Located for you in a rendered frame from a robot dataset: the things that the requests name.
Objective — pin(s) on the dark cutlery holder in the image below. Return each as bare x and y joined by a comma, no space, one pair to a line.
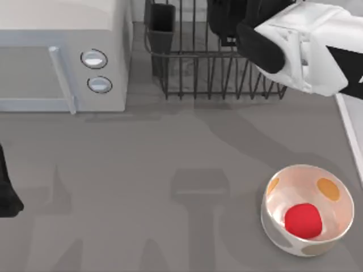
160,31

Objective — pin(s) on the pale microwave oven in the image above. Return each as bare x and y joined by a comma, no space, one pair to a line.
119,34

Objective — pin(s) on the large round microwave knob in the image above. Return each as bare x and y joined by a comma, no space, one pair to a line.
93,59

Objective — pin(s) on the small round microwave knob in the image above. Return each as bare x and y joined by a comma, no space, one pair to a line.
99,84

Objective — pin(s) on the red ball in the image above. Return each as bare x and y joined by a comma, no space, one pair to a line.
303,221

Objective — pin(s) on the white bowl with orange spots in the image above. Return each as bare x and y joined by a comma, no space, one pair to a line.
334,226

